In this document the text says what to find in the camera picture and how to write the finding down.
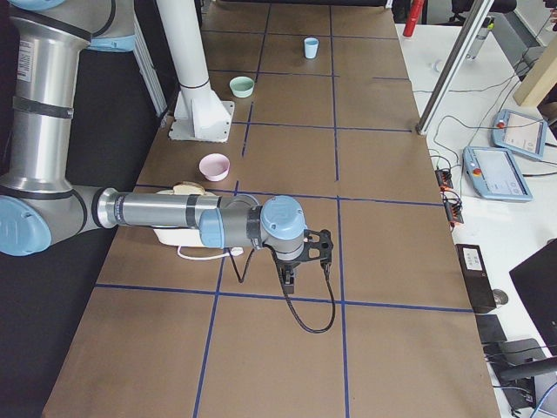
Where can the red bottle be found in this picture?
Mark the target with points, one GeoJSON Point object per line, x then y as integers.
{"type": "Point", "coordinates": [413, 17]}

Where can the black laptop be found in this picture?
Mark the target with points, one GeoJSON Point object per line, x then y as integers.
{"type": "Point", "coordinates": [535, 282]}

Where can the light blue cup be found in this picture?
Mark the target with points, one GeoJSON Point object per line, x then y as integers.
{"type": "Point", "coordinates": [311, 47]}

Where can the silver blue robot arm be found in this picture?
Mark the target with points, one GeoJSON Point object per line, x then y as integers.
{"type": "Point", "coordinates": [39, 207]}

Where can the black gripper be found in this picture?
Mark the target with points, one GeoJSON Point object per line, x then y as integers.
{"type": "Point", "coordinates": [287, 264]}

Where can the white mounting pillar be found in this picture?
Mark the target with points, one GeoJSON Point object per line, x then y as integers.
{"type": "Point", "coordinates": [199, 114]}

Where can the teach pendant tablet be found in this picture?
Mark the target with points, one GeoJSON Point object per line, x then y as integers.
{"type": "Point", "coordinates": [520, 133]}
{"type": "Point", "coordinates": [494, 174]}

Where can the aluminium frame post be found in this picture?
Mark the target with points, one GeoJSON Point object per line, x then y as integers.
{"type": "Point", "coordinates": [456, 57]}

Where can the black box on desk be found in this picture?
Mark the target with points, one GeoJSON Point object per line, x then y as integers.
{"type": "Point", "coordinates": [480, 293]}

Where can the pink bowl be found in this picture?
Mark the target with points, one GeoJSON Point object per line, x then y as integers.
{"type": "Point", "coordinates": [214, 167]}

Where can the green bowl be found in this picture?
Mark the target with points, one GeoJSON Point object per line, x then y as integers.
{"type": "Point", "coordinates": [242, 86]}

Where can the far teach pendant tablet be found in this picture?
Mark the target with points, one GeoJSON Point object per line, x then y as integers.
{"type": "Point", "coordinates": [520, 133]}

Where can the near teach pendant tablet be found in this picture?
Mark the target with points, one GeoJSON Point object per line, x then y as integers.
{"type": "Point", "coordinates": [494, 174]}

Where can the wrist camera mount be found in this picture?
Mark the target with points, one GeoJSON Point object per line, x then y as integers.
{"type": "Point", "coordinates": [318, 246]}

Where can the white toaster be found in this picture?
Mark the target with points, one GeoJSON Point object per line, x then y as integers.
{"type": "Point", "coordinates": [175, 236]}

